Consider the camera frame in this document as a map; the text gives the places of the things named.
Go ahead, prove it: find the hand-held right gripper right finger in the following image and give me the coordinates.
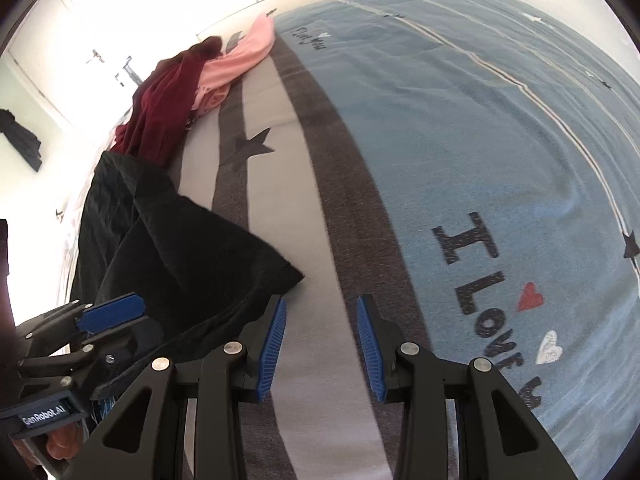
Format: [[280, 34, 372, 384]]
[[356, 294, 576, 480]]

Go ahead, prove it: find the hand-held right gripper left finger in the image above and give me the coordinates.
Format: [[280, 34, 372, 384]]
[[62, 294, 288, 480]]

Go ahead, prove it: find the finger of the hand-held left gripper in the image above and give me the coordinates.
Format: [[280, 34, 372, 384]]
[[75, 292, 147, 336], [90, 317, 166, 396]]

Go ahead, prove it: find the black garment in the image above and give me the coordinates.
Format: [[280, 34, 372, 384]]
[[67, 150, 306, 391], [0, 108, 45, 173]]

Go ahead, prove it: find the person's left hand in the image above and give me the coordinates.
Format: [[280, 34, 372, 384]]
[[45, 422, 86, 461]]

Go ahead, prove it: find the bed with striped star sheet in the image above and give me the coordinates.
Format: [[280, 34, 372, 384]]
[[55, 0, 640, 480]]

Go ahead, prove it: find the black hanging garment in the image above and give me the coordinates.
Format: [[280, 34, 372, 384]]
[[0, 108, 45, 173]]

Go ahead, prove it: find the maroon garment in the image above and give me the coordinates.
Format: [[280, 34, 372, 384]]
[[112, 36, 226, 166]]

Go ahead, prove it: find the pink garment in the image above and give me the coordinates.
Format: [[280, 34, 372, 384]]
[[187, 12, 277, 120]]

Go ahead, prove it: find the white door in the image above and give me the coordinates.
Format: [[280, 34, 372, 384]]
[[50, 0, 146, 111]]

